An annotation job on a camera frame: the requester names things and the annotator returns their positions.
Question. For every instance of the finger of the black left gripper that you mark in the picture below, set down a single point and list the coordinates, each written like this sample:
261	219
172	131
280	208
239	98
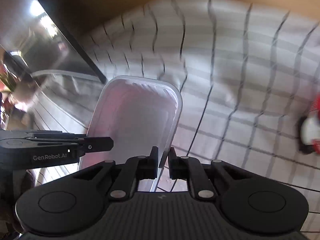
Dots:
96	144

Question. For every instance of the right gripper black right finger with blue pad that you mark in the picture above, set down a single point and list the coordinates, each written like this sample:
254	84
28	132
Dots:
248	201

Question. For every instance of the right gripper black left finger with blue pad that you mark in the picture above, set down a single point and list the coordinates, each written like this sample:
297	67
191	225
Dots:
75	202

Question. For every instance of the red rectangular tray white inside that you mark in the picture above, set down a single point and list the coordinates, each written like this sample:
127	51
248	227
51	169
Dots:
136	113

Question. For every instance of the red white robot figurine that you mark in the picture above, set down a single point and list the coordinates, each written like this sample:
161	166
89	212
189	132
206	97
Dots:
308	130

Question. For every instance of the black glossy monitor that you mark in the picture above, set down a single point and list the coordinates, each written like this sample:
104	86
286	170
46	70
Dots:
33	44

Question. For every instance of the white grid tablecloth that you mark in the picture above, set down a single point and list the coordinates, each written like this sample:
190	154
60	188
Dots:
246	74

